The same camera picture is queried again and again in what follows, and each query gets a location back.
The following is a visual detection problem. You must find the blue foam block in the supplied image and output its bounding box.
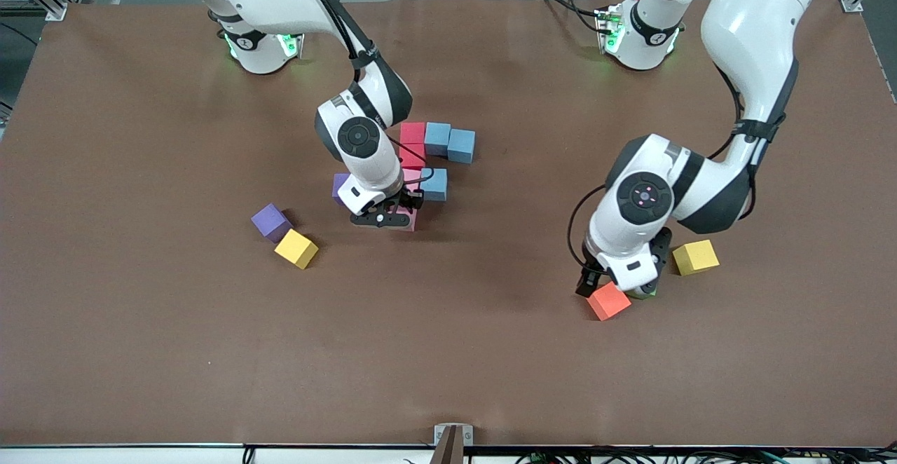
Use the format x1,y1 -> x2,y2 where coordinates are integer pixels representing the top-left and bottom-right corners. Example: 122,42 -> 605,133
420,168 -> 449,203
446,128 -> 477,165
424,122 -> 453,158

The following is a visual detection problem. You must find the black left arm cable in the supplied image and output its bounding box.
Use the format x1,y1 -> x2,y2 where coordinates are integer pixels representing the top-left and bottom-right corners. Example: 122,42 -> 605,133
568,64 -> 744,275

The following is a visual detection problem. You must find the yellow foam block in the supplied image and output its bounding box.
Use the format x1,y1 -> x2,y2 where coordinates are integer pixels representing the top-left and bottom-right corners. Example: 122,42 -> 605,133
672,240 -> 721,277
274,229 -> 319,270

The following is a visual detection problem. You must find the white table edge strip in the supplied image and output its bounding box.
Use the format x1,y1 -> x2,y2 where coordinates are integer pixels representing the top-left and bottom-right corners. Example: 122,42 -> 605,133
0,443 -> 897,464

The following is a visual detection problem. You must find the orange foam block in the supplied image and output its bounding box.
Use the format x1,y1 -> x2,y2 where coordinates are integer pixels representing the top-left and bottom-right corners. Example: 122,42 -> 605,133
586,282 -> 633,322

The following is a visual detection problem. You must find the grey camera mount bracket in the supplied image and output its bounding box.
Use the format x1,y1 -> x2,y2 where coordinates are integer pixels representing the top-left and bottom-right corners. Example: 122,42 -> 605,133
433,423 -> 475,464

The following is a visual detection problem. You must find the brown table cover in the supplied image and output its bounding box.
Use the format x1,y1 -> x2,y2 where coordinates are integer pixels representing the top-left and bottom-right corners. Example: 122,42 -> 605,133
0,0 -> 897,447

